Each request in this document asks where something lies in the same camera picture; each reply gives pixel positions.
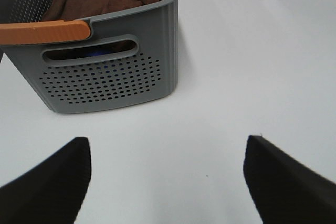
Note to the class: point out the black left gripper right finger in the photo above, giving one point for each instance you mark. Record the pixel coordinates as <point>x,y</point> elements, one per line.
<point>282,189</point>

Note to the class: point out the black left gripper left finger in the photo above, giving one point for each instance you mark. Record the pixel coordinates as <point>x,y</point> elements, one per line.
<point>51,192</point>

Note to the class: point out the grey perforated laundry basket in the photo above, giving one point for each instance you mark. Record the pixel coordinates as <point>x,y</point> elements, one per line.
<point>69,82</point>

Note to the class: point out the blue cloth in basket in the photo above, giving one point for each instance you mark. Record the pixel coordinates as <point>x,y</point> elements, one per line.
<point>118,47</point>

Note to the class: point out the orange basket handle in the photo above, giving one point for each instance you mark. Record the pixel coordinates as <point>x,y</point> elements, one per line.
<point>44,32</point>

